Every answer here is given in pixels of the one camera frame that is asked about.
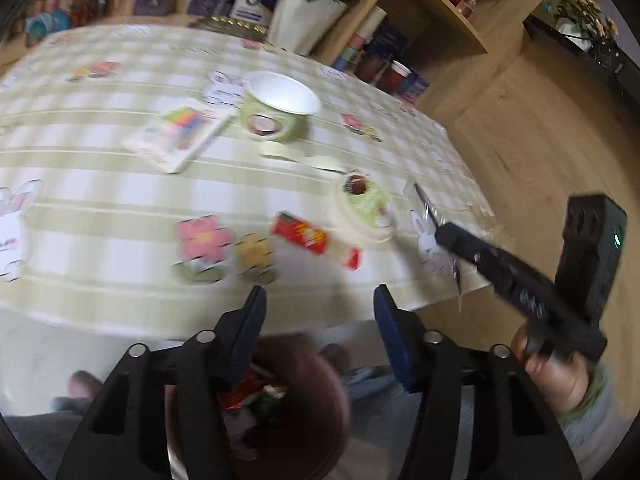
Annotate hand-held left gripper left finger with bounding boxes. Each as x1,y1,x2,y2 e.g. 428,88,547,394
55,285,269,480

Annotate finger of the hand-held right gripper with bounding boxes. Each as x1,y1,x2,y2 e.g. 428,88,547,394
433,222,609,364

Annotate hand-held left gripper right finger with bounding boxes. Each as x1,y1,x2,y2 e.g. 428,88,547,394
372,284,583,480

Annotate red foil bag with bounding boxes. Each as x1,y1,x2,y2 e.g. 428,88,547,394
219,369,267,412

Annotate clear plastic wrapper strip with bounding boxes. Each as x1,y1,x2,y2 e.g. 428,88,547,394
407,182,469,312

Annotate person's right forearm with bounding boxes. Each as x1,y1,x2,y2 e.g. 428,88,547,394
554,360,640,480

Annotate person's right hand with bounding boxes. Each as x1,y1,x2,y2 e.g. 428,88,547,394
510,322,592,417

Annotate person's right foot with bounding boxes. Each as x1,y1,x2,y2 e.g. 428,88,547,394
320,342,354,377

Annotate person's foot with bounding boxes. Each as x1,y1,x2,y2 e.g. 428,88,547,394
320,342,354,377
66,370,107,409

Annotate person's right leg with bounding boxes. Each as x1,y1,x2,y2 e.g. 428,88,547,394
344,367,477,480

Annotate person's leg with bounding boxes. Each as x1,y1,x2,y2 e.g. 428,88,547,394
344,367,477,480
0,411,92,480

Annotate red ended candy packet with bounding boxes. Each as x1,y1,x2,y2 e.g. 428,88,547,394
270,211,362,271

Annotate small green white cup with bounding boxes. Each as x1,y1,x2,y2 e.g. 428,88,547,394
332,170,399,246

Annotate person's left foot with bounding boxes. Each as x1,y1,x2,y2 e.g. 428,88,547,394
66,370,107,409

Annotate black cabinet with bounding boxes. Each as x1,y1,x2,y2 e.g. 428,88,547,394
522,12,640,107

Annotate pale green peeled lid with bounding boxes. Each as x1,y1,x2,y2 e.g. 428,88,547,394
258,140,347,174

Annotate small blue box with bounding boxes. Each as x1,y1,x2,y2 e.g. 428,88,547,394
400,70,432,104

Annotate green checkered tablecloth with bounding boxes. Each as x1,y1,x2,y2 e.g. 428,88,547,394
0,22,502,337

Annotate white colourful printed packet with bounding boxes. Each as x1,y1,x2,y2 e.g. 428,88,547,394
122,105,236,175

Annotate red paper cup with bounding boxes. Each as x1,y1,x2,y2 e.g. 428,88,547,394
379,59,414,94

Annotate gold flower plant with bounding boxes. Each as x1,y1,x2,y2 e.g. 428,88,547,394
554,0,619,54

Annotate green white paper bowl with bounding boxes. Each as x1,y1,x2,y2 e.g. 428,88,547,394
237,72,324,145

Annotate wooden shelf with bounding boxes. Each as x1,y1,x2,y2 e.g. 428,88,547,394
310,0,577,112

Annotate dark boxes on shelf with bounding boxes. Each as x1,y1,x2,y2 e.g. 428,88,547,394
357,25,409,84

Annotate person's left leg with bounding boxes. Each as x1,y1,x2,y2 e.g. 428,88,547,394
0,411,92,480

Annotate pastel paper rolls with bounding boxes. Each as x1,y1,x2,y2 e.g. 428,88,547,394
332,7,389,74

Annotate gold candy tray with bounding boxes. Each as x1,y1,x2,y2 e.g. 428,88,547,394
199,14,272,39

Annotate red flower bouquet white wrapper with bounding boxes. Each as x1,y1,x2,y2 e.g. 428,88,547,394
257,0,377,57

